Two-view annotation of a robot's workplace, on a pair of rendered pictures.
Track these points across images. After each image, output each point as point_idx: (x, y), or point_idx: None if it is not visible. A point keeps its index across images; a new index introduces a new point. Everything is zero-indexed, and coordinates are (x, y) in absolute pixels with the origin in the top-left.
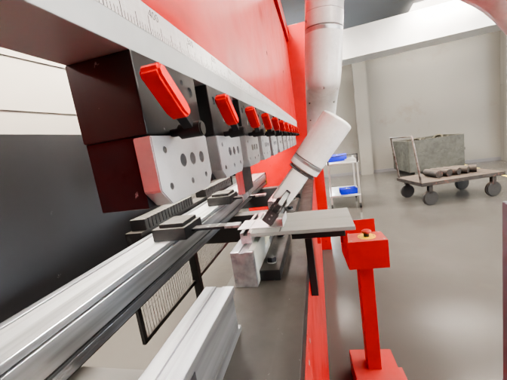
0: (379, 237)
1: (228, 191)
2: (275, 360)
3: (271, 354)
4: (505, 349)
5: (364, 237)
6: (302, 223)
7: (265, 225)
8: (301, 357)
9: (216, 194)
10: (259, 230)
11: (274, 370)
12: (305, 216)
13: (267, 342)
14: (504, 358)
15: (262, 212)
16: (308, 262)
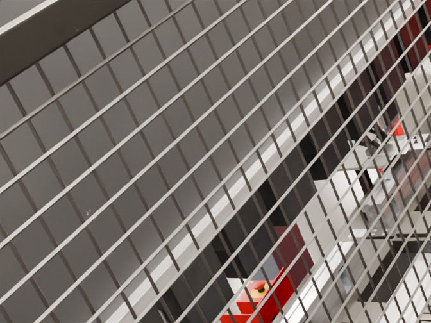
0: (251, 286)
1: (407, 222)
2: (423, 127)
3: (424, 128)
4: (276, 258)
5: (265, 288)
6: (362, 147)
7: (390, 143)
8: (412, 129)
9: (430, 211)
10: (398, 138)
11: (425, 124)
12: (350, 158)
13: (425, 132)
14: (279, 265)
15: (382, 170)
16: (371, 181)
